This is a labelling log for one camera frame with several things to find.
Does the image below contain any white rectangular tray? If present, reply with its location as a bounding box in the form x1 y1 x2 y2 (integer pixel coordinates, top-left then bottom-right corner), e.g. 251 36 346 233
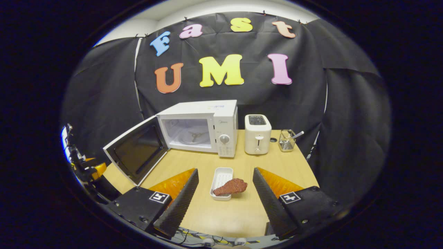
210 167 234 201

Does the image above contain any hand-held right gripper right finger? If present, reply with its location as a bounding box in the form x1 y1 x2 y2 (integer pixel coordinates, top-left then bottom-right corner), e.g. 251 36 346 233
252 167 346 241

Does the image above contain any black backdrop cloth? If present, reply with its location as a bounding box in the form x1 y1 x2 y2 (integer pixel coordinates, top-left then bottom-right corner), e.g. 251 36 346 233
62 12 391 208

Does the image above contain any white microwave oven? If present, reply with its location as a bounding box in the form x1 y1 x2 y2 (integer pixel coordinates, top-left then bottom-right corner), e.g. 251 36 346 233
103 100 238 186

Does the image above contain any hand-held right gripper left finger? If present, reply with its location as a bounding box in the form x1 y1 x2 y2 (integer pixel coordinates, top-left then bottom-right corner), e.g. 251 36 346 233
106 168 200 240

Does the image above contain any white toaster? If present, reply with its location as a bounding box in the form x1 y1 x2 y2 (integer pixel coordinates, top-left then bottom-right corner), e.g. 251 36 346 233
244 114 272 155

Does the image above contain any wire utensil holder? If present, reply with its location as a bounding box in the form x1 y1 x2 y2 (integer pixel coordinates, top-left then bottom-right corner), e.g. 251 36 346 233
278 129 296 153

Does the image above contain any brown meat piece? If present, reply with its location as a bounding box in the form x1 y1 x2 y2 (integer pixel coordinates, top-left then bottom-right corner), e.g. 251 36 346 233
213 178 248 197

